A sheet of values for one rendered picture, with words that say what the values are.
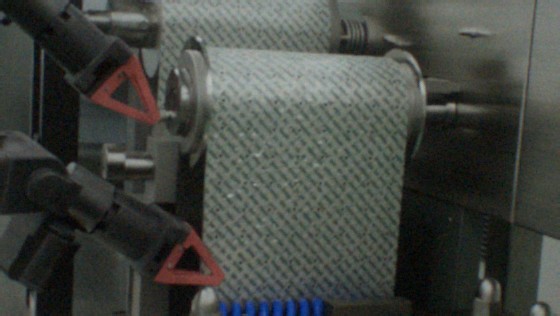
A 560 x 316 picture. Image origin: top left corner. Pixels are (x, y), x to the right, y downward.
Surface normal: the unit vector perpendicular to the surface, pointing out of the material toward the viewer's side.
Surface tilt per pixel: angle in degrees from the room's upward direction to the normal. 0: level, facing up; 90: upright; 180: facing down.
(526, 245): 90
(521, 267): 90
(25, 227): 64
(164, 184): 90
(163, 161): 90
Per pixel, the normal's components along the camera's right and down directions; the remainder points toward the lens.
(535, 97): -0.94, -0.01
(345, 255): 0.35, 0.14
